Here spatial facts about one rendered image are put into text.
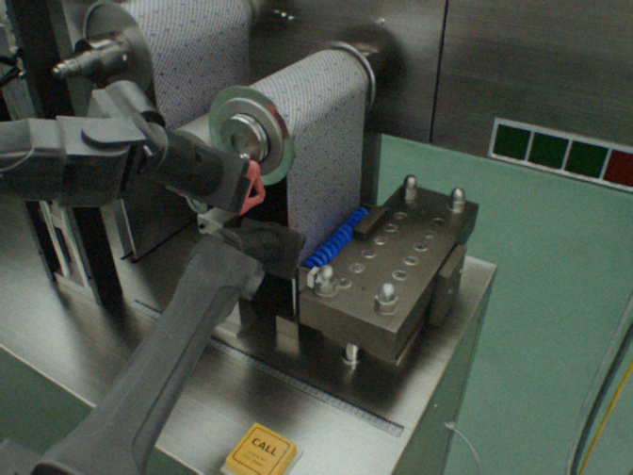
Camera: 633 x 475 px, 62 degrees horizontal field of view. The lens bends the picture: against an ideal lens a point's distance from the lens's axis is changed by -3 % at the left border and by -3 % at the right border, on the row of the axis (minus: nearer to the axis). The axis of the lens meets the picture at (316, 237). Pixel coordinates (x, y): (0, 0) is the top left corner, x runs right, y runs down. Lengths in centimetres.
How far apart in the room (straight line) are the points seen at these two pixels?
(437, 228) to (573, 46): 36
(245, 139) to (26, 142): 32
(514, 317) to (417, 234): 150
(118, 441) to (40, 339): 69
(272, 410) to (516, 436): 129
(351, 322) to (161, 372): 43
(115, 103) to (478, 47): 57
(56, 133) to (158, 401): 27
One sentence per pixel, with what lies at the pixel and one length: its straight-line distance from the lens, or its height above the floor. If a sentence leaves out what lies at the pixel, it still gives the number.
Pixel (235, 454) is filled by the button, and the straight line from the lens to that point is 77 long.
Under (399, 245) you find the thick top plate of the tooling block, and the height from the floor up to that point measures 103.
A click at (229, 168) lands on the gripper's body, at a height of 127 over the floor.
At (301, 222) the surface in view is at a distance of 83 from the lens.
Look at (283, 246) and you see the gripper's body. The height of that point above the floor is 113.
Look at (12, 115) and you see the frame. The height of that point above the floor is 125.
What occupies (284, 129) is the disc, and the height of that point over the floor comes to 128.
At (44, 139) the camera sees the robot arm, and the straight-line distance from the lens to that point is 53.
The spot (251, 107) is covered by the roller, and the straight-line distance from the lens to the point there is 74.
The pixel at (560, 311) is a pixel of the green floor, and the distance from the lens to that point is 252.
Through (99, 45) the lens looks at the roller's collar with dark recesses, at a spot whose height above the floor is 136.
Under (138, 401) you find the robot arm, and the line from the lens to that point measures 39.
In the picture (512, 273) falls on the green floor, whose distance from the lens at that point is 265.
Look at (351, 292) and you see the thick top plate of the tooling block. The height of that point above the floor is 103.
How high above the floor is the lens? 157
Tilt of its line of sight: 35 degrees down
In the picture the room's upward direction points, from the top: straight up
